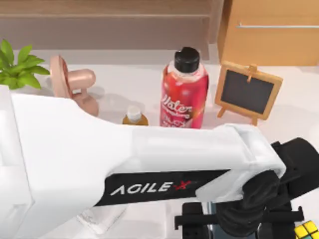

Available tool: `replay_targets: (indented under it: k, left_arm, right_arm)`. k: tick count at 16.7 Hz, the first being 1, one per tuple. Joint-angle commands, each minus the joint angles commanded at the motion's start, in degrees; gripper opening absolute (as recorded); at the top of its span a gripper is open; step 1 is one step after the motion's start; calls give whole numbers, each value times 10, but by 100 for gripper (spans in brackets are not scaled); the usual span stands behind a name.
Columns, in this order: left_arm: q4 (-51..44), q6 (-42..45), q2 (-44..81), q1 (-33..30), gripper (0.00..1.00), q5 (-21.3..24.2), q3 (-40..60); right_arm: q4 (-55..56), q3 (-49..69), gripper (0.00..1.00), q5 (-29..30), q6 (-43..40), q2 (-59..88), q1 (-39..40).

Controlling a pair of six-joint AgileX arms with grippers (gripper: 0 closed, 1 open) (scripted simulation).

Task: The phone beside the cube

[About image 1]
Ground colourful puzzle cube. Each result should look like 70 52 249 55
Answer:
295 220 319 239

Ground small brown bottle white cap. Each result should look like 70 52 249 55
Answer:
122 105 150 127

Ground wooden framed blackboard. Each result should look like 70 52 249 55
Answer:
214 60 284 126

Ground red bottle with black cap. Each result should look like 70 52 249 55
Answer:
159 46 210 130

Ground wooden cupboard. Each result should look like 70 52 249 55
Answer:
216 0 319 67

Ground pink pacifier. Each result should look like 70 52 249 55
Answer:
48 54 100 117

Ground wooden open shelves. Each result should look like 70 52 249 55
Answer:
0 0 225 51

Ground green potted plant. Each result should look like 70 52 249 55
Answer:
0 38 51 91

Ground long metal handle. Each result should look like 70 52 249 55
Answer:
236 22 319 29

